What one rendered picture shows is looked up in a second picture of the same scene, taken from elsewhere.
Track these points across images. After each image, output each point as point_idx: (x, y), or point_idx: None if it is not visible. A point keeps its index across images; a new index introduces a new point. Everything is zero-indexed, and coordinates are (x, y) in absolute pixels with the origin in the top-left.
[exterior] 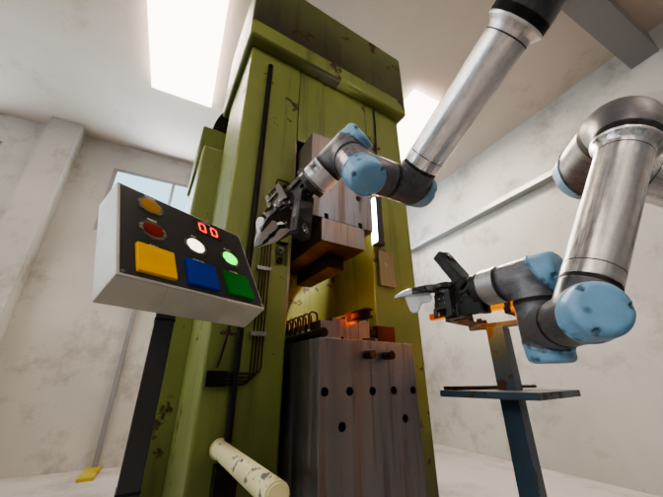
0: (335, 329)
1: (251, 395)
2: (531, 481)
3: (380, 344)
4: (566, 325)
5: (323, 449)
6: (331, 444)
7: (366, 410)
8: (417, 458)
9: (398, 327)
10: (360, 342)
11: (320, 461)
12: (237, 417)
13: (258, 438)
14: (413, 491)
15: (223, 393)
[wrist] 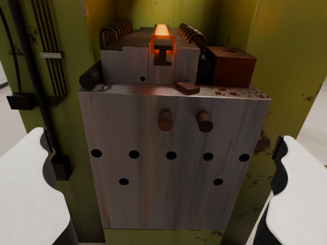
0: (130, 66)
1: (67, 114)
2: None
3: (197, 101)
4: None
5: (101, 193)
6: (112, 191)
7: (158, 172)
8: (224, 209)
9: (293, 37)
10: (155, 98)
11: (99, 200)
12: (60, 129)
13: (84, 144)
14: (208, 226)
15: (39, 111)
